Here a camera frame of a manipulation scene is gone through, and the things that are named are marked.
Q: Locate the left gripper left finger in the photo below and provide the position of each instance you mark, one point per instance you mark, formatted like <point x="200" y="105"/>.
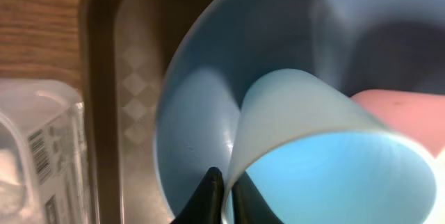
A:
<point x="204" y="206"/>

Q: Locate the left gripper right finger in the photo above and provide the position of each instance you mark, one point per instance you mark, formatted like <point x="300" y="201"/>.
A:
<point x="249" y="206"/>

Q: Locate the light blue cup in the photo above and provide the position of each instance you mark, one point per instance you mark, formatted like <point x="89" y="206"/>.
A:
<point x="316" y="156"/>

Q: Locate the pink cup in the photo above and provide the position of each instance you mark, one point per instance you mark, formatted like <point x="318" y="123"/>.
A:
<point x="419" y="116"/>

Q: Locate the dark blue plate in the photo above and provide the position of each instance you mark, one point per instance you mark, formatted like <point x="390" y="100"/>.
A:
<point x="352" y="45"/>

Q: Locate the clear plastic bin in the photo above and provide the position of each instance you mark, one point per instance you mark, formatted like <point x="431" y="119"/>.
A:
<point x="44" y="161"/>

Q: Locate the brown serving tray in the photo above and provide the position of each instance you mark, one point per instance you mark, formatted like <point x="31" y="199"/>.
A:
<point x="125" y="49"/>

